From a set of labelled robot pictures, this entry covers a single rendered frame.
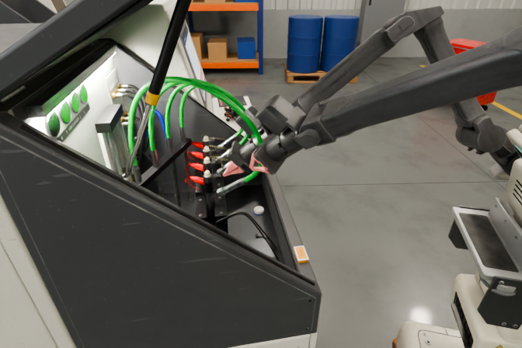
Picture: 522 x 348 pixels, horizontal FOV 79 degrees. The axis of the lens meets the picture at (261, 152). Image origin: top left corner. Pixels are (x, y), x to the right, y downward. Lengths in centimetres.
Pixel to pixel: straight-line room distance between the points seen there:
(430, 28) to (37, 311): 110
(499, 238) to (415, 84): 62
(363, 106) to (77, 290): 65
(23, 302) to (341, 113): 71
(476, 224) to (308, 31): 480
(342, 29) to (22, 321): 537
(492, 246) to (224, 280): 67
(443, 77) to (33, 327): 89
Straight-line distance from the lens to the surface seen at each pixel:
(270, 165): 72
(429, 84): 50
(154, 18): 119
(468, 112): 103
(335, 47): 571
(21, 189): 64
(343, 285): 213
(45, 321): 87
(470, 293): 121
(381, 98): 53
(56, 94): 70
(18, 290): 81
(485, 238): 102
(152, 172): 103
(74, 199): 62
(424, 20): 95
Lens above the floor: 163
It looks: 29 degrees down
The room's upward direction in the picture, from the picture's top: straight up
